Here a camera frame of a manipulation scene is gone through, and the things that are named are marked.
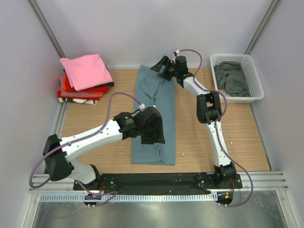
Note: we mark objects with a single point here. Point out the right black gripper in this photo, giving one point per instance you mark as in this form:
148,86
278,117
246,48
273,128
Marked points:
163,61

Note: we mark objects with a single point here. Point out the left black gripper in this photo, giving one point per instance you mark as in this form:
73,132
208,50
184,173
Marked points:
158,136

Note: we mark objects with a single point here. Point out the blue-grey t shirt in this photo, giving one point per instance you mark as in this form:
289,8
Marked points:
158,96

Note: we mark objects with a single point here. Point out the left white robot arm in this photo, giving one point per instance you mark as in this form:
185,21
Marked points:
61,154

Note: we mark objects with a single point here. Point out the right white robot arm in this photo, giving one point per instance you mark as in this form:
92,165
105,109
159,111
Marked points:
208,112

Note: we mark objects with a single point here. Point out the black folded t shirt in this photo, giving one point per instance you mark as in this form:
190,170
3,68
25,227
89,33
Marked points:
108,83

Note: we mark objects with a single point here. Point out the dark grey t shirt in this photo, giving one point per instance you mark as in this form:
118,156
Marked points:
230,77

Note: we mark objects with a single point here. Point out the white plastic basket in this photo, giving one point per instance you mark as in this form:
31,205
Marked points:
251,74

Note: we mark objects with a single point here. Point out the pink folded t shirt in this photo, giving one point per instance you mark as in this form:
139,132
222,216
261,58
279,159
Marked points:
86,72

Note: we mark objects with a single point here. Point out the light red folded t shirt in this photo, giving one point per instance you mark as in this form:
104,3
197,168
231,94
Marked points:
79,95

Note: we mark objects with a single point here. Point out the white patterned folded t shirt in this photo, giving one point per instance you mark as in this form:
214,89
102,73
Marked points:
78,101

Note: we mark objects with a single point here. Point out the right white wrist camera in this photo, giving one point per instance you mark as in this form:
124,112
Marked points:
176,54

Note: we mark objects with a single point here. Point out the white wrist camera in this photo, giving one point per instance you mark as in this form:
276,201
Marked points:
143,106
176,54

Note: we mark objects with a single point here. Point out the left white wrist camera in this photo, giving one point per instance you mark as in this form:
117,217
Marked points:
143,106

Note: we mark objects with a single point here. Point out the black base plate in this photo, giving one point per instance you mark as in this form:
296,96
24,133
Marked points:
156,184

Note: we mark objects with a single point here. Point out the white slotted cable duct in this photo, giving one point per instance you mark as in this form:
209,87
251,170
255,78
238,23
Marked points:
82,197

